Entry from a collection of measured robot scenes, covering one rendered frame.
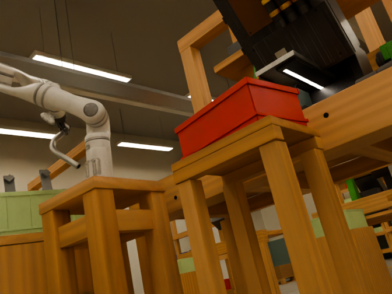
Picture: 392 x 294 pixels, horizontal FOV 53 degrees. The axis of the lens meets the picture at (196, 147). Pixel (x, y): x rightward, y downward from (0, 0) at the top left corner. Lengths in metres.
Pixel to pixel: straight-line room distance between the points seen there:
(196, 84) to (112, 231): 1.36
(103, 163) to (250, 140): 0.67
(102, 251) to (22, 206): 0.58
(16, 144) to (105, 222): 7.97
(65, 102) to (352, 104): 1.00
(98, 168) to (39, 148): 7.90
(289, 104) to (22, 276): 1.13
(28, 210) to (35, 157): 7.51
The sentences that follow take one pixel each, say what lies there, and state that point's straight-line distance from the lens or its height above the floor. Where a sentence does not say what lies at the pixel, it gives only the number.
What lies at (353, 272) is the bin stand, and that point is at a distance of 1.06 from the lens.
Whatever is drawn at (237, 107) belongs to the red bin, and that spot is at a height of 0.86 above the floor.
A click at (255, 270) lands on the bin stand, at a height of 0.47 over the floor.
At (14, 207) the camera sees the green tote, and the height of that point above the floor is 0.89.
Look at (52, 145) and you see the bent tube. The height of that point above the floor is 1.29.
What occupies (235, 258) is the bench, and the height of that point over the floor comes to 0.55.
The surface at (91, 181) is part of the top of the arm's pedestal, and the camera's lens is 1.25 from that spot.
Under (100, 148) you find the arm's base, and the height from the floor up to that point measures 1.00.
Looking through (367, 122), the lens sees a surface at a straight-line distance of 1.17.
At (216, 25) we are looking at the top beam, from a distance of 2.42.
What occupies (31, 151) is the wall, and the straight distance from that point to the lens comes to 9.21.
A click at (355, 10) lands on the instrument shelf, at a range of 2.09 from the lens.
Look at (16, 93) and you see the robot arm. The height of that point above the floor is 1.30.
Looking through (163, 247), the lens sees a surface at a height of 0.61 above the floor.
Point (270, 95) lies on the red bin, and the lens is 1.03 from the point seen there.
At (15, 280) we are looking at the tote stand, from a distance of 1.64.
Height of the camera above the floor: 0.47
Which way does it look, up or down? 19 degrees up
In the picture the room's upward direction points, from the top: 13 degrees counter-clockwise
